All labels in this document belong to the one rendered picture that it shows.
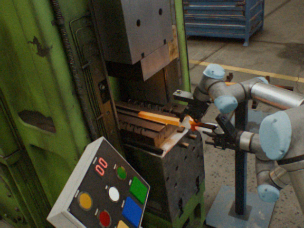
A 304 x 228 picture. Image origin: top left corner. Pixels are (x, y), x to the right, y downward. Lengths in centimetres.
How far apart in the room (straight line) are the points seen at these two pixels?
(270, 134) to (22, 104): 111
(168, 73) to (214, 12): 360
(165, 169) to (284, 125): 79
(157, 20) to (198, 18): 405
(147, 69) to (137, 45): 12
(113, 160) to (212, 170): 168
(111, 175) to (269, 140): 52
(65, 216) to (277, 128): 60
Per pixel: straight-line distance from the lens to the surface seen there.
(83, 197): 98
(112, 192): 107
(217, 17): 526
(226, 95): 120
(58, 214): 95
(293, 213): 247
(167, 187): 159
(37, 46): 117
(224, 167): 276
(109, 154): 113
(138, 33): 126
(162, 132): 152
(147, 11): 130
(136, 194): 116
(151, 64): 135
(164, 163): 148
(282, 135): 84
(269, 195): 128
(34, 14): 112
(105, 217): 102
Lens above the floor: 183
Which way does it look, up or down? 31 degrees down
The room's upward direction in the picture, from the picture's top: 9 degrees counter-clockwise
